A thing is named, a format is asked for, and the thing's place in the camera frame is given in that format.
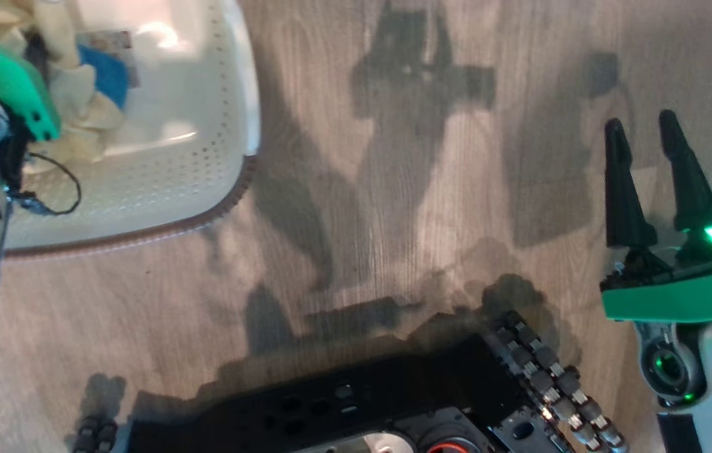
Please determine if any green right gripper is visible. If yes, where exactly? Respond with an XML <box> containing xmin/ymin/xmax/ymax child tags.
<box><xmin>601</xmin><ymin>110</ymin><xmax>712</xmax><ymax>323</ymax></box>

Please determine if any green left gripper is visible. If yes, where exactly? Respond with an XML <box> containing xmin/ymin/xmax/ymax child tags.
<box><xmin>0</xmin><ymin>38</ymin><xmax>62</xmax><ymax>142</ymax></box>

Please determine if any blue garment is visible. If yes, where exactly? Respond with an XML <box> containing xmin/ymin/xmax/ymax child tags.
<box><xmin>77</xmin><ymin>44</ymin><xmax>130</xmax><ymax>109</ymax></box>

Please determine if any printed basket label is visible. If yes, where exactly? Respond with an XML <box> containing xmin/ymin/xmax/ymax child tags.
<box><xmin>88</xmin><ymin>30</ymin><xmax>141</xmax><ymax>89</ymax></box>

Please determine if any cream perforated laundry basket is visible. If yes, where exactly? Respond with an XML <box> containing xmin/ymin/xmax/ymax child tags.
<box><xmin>0</xmin><ymin>0</ymin><xmax>262</xmax><ymax>259</ymax></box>

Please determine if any grey roller base wheel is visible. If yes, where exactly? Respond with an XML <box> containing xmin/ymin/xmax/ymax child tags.
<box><xmin>72</xmin><ymin>415</ymin><xmax>118</xmax><ymax>453</ymax></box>
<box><xmin>485</xmin><ymin>310</ymin><xmax>630</xmax><ymax>453</ymax></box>

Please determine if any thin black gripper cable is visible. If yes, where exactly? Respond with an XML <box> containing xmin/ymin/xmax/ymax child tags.
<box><xmin>6</xmin><ymin>153</ymin><xmax>82</xmax><ymax>216</ymax></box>

